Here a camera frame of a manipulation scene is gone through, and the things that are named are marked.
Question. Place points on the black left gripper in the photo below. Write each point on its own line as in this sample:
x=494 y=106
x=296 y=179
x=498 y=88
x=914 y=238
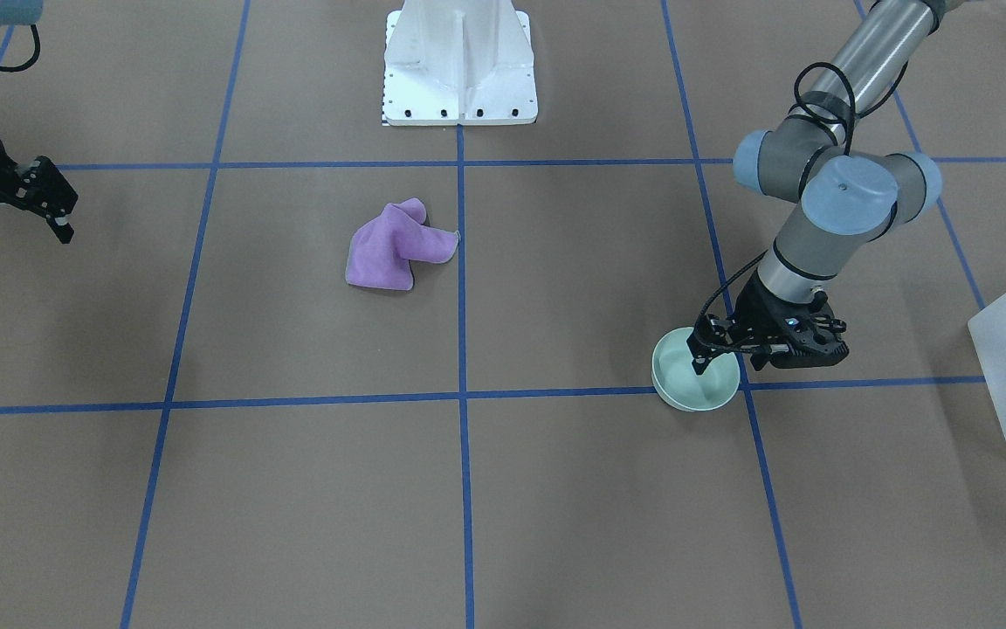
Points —
x=758 y=305

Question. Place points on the mint green bowl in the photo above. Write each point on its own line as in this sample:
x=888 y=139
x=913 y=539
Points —
x=676 y=382

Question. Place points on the purple microfiber cloth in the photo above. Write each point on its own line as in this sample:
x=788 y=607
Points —
x=381 y=252

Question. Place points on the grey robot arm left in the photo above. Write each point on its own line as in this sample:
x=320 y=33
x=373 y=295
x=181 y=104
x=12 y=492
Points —
x=843 y=198

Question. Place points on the brown table mat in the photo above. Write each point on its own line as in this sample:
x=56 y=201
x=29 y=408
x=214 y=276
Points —
x=203 y=425

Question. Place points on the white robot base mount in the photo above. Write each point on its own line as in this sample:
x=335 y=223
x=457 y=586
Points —
x=450 y=63

